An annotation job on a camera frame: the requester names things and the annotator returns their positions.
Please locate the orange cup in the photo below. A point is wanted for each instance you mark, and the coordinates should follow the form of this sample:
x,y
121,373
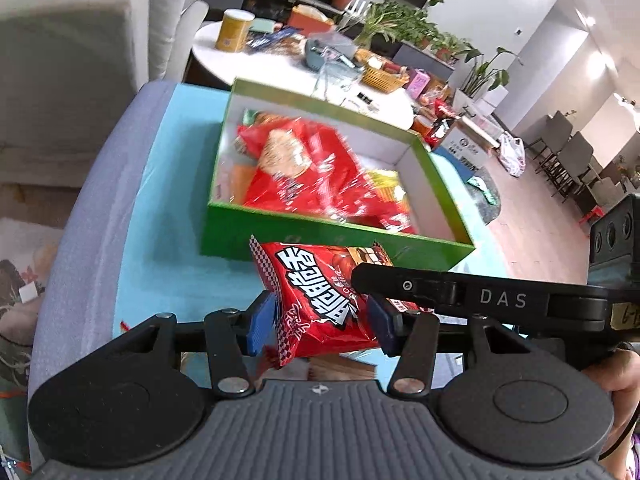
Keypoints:
x,y
430,111
422,127

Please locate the row of potted plants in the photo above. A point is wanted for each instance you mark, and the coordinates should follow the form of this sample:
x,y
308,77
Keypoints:
x,y
390,20

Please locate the round white table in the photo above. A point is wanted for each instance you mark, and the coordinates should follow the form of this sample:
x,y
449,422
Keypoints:
x,y
280,72

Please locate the pink box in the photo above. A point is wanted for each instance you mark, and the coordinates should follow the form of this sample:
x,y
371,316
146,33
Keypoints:
x,y
417,85

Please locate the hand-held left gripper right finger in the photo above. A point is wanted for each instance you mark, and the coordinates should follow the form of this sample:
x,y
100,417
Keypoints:
x,y
384,327

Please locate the yellow woven basket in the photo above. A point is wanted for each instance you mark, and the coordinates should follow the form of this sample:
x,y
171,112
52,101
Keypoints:
x,y
382,77

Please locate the light green pouch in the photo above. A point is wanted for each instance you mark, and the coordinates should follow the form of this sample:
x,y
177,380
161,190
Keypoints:
x,y
261,25

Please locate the grey dining chair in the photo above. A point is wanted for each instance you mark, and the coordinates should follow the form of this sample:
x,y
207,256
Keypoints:
x,y
605,190
557,135
575,160

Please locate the orange tissue box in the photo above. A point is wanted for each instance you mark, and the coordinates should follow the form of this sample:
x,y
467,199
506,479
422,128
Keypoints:
x,y
307,19

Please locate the person's right hand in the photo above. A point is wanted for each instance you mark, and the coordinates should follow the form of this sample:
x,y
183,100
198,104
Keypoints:
x,y
617,375

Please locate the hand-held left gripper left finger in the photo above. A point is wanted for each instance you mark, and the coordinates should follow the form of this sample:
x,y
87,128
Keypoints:
x,y
262,322

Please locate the large red cracker packet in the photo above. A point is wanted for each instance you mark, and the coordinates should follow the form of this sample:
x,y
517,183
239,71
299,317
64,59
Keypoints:
x,y
310,175

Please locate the dark marble round table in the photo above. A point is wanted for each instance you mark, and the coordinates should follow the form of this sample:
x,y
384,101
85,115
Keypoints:
x,y
492,210

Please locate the white plastic bag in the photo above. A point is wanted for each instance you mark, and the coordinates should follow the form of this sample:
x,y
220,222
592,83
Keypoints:
x,y
512,155

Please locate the teal table mat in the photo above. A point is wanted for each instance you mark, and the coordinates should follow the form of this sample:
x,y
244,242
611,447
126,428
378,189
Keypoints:
x,y
165,210

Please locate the blue-grey storage tray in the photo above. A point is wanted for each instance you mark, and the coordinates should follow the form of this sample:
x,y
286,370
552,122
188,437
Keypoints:
x,y
317,57

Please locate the yellow can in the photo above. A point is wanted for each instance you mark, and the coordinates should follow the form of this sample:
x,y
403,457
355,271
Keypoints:
x,y
232,30

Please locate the pile of red snack bags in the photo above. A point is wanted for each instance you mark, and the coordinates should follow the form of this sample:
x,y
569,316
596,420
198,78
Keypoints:
x,y
442,122

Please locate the green cardboard box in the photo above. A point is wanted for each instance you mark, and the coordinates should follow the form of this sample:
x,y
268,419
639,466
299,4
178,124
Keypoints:
x,y
230,232

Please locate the dark blue long packets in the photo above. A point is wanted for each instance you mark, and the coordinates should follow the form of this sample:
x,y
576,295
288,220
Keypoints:
x,y
277,42

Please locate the tall plant in white pot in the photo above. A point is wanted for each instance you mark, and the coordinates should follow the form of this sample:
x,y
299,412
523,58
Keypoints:
x,y
487,80

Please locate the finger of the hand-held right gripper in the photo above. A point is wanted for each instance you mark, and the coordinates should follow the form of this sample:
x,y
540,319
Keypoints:
x,y
400,285

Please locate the red burger chips packet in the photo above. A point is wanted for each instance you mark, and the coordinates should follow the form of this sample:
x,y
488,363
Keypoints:
x,y
310,290

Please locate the small green packet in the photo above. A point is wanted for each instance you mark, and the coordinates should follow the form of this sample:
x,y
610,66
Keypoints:
x,y
482,190

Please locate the beige recliner sofa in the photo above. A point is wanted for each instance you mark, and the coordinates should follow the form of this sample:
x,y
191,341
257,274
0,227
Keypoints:
x,y
75,60

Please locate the yellow red striped snack packet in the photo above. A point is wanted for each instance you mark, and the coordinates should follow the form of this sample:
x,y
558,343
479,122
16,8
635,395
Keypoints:
x,y
390,190

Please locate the brown white blue carton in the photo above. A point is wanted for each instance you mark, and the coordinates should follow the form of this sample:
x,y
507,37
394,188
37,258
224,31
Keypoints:
x,y
467,145

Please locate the glass measuring cup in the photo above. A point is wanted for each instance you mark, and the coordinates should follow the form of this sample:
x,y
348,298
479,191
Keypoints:
x,y
335,82

